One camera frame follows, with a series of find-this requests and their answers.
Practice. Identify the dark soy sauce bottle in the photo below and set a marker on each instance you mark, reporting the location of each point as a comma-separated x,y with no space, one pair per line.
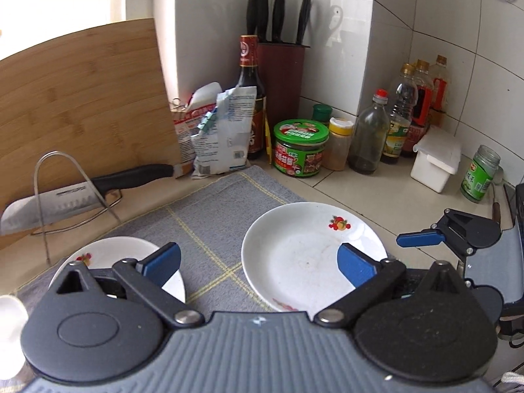
249,73

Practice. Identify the small white fruit-print plate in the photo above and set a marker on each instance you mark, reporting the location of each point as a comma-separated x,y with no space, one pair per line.
118,247

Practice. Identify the red-cap glass bottle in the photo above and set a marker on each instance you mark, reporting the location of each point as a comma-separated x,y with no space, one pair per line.
368,139

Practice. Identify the grey checked dish mat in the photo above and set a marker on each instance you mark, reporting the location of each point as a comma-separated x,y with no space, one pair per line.
204,221

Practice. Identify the small green-cap jar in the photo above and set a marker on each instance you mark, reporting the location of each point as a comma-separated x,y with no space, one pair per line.
322,112

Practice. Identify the metal binder clip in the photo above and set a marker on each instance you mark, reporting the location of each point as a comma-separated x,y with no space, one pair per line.
178,104

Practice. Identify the large white fruit-print plate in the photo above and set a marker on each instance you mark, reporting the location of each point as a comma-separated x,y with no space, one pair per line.
294,249

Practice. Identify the dark red knife block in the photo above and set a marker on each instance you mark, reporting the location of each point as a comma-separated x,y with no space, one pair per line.
282,82

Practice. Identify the yellow-lid spice jar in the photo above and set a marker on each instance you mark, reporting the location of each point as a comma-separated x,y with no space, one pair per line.
339,147

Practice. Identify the red and white bag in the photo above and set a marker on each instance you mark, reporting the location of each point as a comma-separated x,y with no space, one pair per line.
184,131

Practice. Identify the green-lid sauce jar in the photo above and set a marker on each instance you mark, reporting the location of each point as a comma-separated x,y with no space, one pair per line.
301,151

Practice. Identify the white plastic box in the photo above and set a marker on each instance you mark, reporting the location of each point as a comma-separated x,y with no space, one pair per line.
436,159

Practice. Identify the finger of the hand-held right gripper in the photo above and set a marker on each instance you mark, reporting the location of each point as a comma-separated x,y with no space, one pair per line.
417,238

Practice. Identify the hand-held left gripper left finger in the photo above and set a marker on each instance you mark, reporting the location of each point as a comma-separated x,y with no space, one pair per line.
160,264

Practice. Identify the red-label dark bottle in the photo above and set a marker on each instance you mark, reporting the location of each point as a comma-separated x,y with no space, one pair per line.
421,102

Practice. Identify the green-label glass jar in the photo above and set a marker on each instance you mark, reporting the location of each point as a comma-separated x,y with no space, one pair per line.
479,178

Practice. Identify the green-label oil bottle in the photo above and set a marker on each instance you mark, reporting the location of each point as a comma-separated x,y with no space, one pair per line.
399,123

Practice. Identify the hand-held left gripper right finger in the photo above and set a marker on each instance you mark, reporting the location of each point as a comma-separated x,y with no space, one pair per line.
355,264

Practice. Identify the bamboo cutting board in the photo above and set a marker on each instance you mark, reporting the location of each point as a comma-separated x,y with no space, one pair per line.
82,102

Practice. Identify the yellow seasoning packet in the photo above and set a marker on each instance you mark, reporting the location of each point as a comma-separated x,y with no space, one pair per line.
269,143

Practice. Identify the white and blue bag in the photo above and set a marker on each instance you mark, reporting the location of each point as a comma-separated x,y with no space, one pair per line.
229,131

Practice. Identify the white wall hook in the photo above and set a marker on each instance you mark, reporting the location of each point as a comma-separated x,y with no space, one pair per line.
336,18

